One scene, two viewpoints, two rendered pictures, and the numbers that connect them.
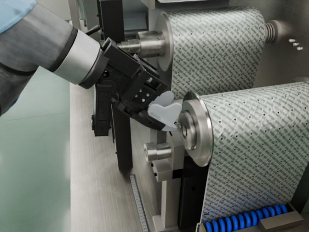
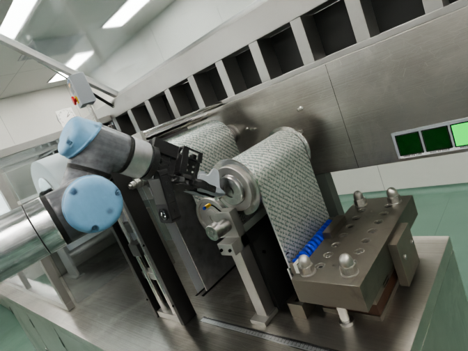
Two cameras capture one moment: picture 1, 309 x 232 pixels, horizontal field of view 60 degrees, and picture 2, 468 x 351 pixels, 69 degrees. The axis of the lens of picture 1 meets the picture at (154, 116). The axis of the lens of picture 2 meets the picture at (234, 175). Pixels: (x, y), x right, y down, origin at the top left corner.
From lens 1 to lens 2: 0.43 m
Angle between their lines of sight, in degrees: 35
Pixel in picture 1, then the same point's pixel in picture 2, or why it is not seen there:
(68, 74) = (140, 162)
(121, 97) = (179, 171)
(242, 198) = (299, 225)
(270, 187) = (309, 208)
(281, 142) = (290, 166)
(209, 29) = (193, 139)
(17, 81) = not seen: hidden behind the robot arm
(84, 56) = (145, 145)
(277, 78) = not seen: hidden behind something
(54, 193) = not seen: outside the picture
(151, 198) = (235, 315)
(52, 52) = (125, 147)
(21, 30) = (103, 136)
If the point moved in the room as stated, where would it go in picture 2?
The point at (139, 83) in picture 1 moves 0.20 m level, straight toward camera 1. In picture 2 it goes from (185, 156) to (242, 144)
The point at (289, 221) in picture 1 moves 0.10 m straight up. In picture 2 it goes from (338, 220) to (326, 186)
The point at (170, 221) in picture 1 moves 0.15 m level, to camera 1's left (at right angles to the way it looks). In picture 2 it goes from (267, 305) to (221, 344)
